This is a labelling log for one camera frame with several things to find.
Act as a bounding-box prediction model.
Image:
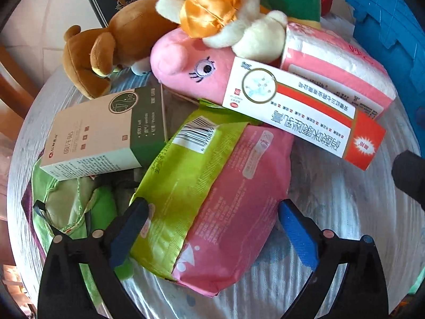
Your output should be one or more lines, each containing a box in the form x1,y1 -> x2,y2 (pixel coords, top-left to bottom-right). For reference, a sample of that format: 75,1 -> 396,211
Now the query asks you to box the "pink and white tissue pack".
280,20 -> 397,120

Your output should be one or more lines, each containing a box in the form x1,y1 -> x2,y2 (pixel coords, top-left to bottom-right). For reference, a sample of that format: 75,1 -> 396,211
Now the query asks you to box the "brown bear plush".
63,5 -> 176,99

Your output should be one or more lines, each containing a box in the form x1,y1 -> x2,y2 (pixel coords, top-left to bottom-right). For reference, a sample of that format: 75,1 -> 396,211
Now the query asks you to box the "white and green carton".
40,86 -> 168,182

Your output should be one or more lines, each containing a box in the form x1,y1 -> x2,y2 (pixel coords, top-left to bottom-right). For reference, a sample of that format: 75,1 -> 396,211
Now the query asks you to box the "curved wooden frame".
0,47 -> 40,114

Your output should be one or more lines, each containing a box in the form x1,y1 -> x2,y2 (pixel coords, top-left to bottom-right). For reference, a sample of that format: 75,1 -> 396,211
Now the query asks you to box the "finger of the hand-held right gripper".
391,150 -> 425,212

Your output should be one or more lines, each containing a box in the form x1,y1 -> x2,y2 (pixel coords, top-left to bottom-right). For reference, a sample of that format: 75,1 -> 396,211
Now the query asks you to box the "pink and green wipes packet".
129,109 -> 295,297

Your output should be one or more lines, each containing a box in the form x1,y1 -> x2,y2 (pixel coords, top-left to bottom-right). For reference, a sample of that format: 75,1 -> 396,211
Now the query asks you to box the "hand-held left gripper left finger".
37,197 -> 150,319

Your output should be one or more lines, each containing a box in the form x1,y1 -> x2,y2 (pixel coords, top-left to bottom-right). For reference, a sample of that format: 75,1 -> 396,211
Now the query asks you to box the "light green frog plush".
31,168 -> 135,309

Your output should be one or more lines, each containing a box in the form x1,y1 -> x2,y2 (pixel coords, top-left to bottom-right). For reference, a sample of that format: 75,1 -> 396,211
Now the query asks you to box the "blue plastic crate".
345,0 -> 425,157

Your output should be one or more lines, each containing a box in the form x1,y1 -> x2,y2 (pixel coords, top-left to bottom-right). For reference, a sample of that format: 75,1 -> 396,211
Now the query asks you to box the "pink plush with orange bow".
149,0 -> 289,107

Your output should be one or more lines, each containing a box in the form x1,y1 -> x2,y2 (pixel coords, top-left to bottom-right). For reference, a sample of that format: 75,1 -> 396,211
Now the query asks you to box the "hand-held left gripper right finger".
278,199 -> 389,319

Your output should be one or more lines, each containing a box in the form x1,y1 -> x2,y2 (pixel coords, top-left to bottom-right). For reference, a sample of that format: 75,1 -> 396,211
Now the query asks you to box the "long white and red box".
222,56 -> 387,171

